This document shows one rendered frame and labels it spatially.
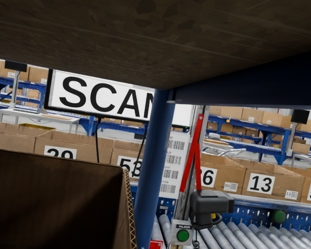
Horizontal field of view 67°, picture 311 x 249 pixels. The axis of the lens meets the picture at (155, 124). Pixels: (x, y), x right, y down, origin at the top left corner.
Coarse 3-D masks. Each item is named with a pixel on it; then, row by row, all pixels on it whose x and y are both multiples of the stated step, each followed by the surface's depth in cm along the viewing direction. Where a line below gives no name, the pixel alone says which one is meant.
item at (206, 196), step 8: (192, 192) 71; (200, 192) 69; (208, 192) 69; (216, 192) 70; (224, 192) 72; (192, 200) 69; (200, 200) 66; (208, 200) 66; (216, 200) 67; (224, 200) 67; (232, 200) 67; (200, 208) 66; (208, 208) 66; (216, 208) 67; (224, 208) 67; (232, 208) 68; (200, 216) 68; (208, 216) 68; (192, 224) 70; (200, 224) 68; (208, 224) 68
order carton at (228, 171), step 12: (204, 156) 165; (216, 156) 166; (216, 168) 136; (228, 168) 137; (240, 168) 139; (216, 180) 137; (228, 180) 138; (240, 180) 139; (228, 192) 139; (240, 192) 140
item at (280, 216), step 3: (276, 213) 136; (279, 213) 136; (282, 213) 136; (276, 216) 136; (279, 216) 136; (282, 216) 136; (285, 216) 137; (276, 219) 136; (279, 219) 136; (282, 219) 137; (279, 222) 137
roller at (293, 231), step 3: (291, 231) 137; (294, 231) 136; (297, 231) 136; (294, 234) 135; (297, 234) 133; (300, 234) 133; (297, 237) 132; (300, 237) 131; (303, 237) 130; (303, 240) 128; (306, 240) 127; (309, 240) 127; (306, 243) 126; (309, 243) 125; (309, 246) 124
